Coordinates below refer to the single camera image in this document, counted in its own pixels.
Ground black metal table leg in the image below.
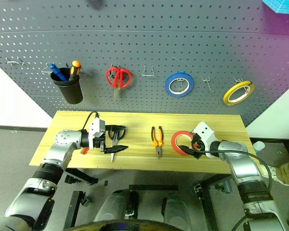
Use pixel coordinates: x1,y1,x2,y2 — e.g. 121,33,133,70
64,168,99,186
193,174,233,231

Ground black plastic cup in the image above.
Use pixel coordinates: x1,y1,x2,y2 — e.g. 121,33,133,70
50,67,84,105

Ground silver wire pliers holder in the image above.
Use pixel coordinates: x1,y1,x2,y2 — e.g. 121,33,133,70
142,64,156,77

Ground yellow tape roll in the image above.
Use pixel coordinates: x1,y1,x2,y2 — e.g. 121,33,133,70
223,80,255,106

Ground silver double pegboard hook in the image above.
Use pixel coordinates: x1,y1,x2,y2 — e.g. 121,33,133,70
6,56,25,66

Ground clear plastic bottle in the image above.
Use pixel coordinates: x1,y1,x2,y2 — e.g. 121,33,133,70
252,141,266,153

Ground teal ribbed foam block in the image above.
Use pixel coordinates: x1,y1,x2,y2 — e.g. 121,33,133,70
262,0,289,14

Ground dark curved rim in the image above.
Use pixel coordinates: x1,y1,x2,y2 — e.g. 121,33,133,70
69,218,197,231

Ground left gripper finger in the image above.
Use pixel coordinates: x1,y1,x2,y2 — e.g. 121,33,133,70
103,145,129,154
105,124,127,132

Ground dark grey rounded shell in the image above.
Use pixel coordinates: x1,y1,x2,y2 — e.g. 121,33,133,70
162,193,193,225
93,189,138,222

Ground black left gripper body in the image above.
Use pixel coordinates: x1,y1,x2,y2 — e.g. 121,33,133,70
93,129,111,153

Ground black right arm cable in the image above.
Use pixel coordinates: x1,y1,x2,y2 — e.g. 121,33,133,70
197,149,273,231

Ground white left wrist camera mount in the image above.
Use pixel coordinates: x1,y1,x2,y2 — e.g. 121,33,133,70
88,117,106,149

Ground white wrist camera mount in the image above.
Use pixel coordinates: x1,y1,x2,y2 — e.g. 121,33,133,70
88,117,106,149
192,121,219,158

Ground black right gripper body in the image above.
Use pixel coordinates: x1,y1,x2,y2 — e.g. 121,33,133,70
191,134,207,160

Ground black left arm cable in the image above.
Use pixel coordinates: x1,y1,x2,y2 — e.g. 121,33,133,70
83,111,100,132

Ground orange and black pliers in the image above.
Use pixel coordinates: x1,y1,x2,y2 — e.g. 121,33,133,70
151,126,164,159

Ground orange and black screwdriver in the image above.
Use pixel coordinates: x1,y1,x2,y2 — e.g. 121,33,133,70
68,60,82,81

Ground blue tape roll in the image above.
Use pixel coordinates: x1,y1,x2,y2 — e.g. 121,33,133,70
165,71,195,98

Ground red handled scissors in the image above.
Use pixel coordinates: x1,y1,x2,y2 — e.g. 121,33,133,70
105,66,132,102

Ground red tape roll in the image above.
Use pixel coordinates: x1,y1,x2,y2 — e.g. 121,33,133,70
171,130,196,156

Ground dark blue handled scissors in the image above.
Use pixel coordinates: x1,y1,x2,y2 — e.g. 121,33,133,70
107,125,127,164

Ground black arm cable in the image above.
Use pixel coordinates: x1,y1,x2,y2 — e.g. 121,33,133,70
197,149,273,231
83,111,100,132

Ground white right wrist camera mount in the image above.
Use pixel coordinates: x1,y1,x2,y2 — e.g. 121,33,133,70
192,121,219,158

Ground grey pegboard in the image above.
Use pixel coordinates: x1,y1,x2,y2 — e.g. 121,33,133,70
0,0,289,128

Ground white shoe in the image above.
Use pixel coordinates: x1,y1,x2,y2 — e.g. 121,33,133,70
259,164,281,184

